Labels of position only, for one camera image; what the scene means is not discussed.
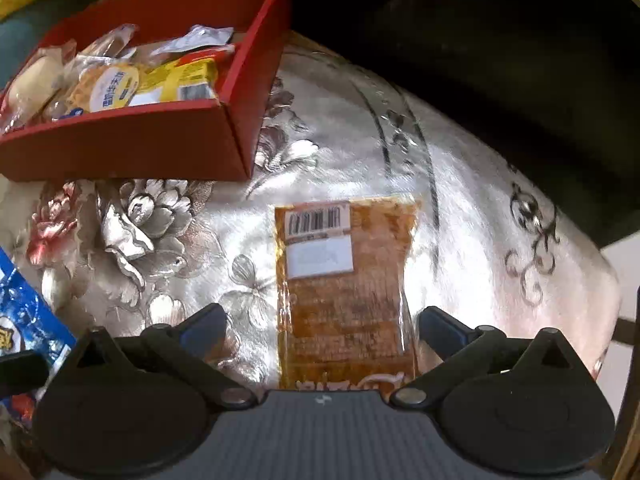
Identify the blue snack packet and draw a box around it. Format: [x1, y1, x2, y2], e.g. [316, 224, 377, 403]
[0, 254, 76, 427]

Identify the brown jerky snack packet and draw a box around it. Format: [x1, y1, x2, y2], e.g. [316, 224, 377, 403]
[274, 197, 420, 396]

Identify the wooden chair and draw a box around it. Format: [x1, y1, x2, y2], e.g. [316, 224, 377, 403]
[600, 301, 640, 480]

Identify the red cardboard box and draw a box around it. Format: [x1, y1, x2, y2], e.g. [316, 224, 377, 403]
[1, 0, 290, 181]

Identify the yellow red snack packet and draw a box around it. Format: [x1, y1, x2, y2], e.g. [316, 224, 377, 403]
[129, 44, 235, 106]

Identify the waffle snack clear packet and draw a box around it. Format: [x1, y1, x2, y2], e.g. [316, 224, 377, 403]
[42, 54, 141, 122]

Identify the silver foil snack packet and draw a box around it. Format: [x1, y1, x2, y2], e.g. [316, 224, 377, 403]
[150, 25, 234, 56]

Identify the teal houndstooth cushion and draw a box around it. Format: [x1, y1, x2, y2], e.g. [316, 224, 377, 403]
[0, 11, 56, 88]

